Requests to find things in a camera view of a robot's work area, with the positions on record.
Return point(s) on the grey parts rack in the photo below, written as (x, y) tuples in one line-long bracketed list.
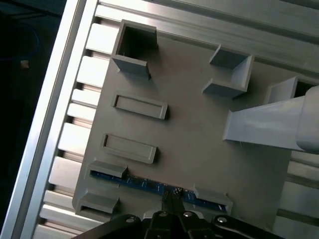
[(189, 119)]

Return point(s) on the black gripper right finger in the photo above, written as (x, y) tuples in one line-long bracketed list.
[(192, 226)]

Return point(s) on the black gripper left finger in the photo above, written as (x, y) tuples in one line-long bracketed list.
[(159, 224)]

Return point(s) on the RAM memory stick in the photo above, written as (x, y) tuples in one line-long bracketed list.
[(139, 183)]

